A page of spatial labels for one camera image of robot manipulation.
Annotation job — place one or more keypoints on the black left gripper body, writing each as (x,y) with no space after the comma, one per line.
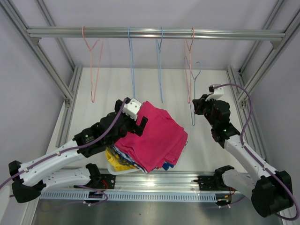
(129,125)

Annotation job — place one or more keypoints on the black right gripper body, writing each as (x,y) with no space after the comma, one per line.
(205,108)

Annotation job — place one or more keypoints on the light blue hanger magenta trousers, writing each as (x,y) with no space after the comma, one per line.
(194,77)

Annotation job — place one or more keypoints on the yellow trousers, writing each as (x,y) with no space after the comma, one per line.
(118,163)

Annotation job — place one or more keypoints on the light blue hanger camo trousers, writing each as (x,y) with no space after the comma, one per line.
(132,68)

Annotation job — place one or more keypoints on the blue white patterned trousers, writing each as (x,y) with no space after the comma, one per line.
(166,166)

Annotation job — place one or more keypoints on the pink wire hanger blue trousers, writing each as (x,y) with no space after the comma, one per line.
(187,64)

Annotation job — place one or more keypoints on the light blue hanger orange trousers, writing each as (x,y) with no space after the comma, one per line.
(159,64)

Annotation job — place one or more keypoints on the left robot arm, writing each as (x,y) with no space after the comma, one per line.
(33,178)

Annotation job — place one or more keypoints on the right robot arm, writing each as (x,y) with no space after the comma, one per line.
(269,190)

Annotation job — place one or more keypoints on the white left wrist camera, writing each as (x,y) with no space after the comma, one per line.
(132,108)

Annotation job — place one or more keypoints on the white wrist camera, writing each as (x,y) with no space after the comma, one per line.
(216,92)
(132,108)

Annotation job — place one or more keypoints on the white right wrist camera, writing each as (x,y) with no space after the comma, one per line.
(216,92)

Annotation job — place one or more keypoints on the right aluminium frame posts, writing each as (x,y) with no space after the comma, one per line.
(284,16)

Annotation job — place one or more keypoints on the aluminium frame posts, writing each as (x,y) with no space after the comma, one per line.
(284,16)
(69,92)

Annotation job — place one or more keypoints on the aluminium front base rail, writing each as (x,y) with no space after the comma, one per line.
(103,180)

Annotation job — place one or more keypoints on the white slotted cable duct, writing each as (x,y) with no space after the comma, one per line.
(129,196)

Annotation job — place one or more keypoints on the left aluminium frame posts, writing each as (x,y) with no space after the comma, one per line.
(69,92)

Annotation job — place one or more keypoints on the aluminium hanging rail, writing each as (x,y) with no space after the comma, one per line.
(155,33)

